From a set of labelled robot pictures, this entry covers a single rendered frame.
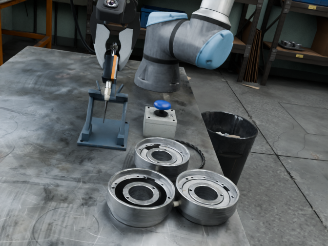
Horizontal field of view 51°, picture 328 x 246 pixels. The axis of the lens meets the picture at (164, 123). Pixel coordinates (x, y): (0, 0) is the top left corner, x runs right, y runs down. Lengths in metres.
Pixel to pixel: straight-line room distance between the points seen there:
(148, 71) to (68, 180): 0.54
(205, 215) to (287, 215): 1.57
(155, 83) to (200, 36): 0.20
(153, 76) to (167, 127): 0.31
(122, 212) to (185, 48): 0.58
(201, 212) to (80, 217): 0.18
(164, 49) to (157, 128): 0.33
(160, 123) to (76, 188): 0.26
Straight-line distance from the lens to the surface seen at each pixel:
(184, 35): 0.98
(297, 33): 5.01
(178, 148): 0.68
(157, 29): 1.03
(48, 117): 0.82
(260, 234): 1.89
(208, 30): 0.95
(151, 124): 0.76
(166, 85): 1.05
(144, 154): 0.65
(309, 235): 2.04
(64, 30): 4.69
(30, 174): 0.63
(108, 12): 0.60
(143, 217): 0.51
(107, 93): 0.69
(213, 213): 0.54
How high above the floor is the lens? 1.16
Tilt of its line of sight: 25 degrees down
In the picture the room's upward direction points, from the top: 10 degrees clockwise
